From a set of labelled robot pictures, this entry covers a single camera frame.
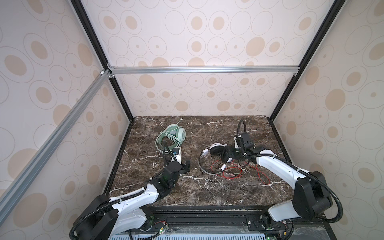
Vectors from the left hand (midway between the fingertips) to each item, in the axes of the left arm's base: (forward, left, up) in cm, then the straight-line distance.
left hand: (188, 155), depth 82 cm
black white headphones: (+8, -17, -7) cm, 20 cm away
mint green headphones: (+23, +11, -8) cm, 27 cm away
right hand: (+5, -24, -5) cm, 25 cm away
